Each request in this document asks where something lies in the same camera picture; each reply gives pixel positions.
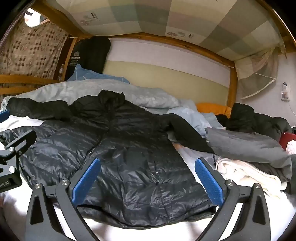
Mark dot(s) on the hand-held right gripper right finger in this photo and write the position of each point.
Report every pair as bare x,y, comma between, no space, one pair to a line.
209,183

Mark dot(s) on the wooden bed frame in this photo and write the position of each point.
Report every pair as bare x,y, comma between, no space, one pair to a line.
232,88

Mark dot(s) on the orange pillow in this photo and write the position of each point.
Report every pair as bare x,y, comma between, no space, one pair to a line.
212,108

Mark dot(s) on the red box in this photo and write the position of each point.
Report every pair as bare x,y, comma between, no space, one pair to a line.
286,138

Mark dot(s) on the blue pillow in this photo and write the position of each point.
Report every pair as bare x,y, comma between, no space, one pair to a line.
85,75

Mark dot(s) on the grey garment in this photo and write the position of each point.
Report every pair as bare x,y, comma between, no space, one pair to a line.
242,143

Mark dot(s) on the black bag with white print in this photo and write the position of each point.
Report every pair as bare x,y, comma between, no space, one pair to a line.
92,55

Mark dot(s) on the brown plaid curtain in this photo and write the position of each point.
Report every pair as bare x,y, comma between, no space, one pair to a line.
34,51

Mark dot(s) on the cream folded cloth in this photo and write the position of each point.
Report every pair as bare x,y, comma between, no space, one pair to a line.
242,172

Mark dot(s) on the black garment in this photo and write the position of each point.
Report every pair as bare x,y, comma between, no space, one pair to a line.
249,120

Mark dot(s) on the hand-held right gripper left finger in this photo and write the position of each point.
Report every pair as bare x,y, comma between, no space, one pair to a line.
86,180

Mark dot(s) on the pastel checked canopy cloth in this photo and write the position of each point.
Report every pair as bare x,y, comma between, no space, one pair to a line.
161,18

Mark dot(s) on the light printed bed sheet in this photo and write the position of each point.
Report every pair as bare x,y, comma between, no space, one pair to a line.
143,234

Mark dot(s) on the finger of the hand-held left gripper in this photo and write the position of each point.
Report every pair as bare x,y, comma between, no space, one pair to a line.
20,139
3,115

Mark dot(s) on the black puffer jacket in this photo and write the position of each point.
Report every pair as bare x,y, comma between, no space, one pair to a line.
129,148

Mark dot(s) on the light blue-grey duvet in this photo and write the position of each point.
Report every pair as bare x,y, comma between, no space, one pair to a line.
92,88

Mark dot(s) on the dark cloth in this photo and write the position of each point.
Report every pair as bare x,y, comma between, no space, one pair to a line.
291,171

